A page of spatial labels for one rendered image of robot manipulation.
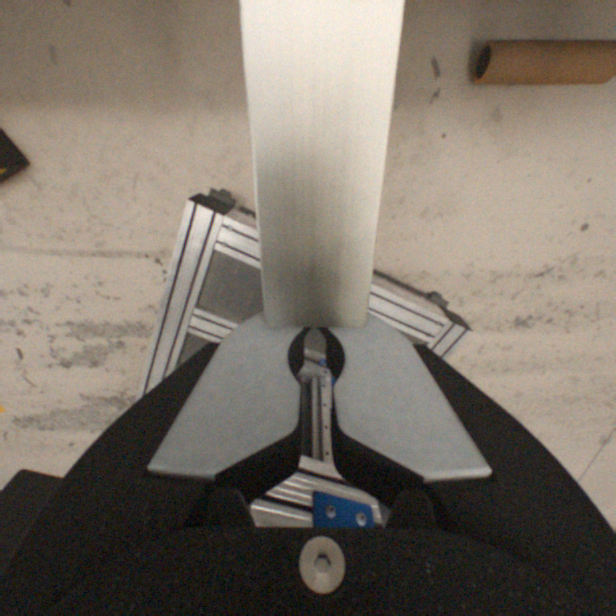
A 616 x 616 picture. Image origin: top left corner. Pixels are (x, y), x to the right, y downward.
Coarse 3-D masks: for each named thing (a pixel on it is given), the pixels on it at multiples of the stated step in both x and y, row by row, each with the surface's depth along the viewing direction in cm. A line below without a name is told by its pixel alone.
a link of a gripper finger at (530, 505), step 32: (448, 384) 7; (480, 416) 6; (512, 416) 6; (480, 448) 6; (512, 448) 6; (544, 448) 6; (480, 480) 5; (512, 480) 5; (544, 480) 5; (448, 512) 5; (480, 512) 5; (512, 512) 5; (544, 512) 5; (576, 512) 5; (512, 544) 4; (544, 544) 4; (576, 544) 4; (608, 544) 4; (576, 576) 4; (608, 576) 4; (608, 608) 4
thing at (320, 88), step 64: (256, 0) 5; (320, 0) 5; (384, 0) 5; (256, 64) 6; (320, 64) 6; (384, 64) 6; (256, 128) 6; (320, 128) 6; (384, 128) 6; (256, 192) 7; (320, 192) 7; (320, 256) 7; (320, 320) 8
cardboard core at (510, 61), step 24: (504, 48) 65; (528, 48) 65; (552, 48) 65; (576, 48) 65; (600, 48) 65; (480, 72) 72; (504, 72) 67; (528, 72) 67; (552, 72) 67; (576, 72) 67; (600, 72) 67
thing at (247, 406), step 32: (256, 320) 10; (224, 352) 8; (256, 352) 8; (288, 352) 8; (224, 384) 7; (256, 384) 7; (288, 384) 7; (192, 416) 6; (224, 416) 6; (256, 416) 6; (288, 416) 6; (160, 448) 6; (192, 448) 6; (224, 448) 6; (256, 448) 6; (288, 448) 6; (224, 480) 5; (256, 480) 6
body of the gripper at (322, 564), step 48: (192, 528) 4; (240, 528) 4; (288, 528) 4; (336, 528) 4; (384, 528) 4; (432, 528) 4; (96, 576) 4; (144, 576) 4; (192, 576) 4; (240, 576) 4; (288, 576) 4; (336, 576) 4; (384, 576) 4; (432, 576) 4; (480, 576) 4; (528, 576) 4
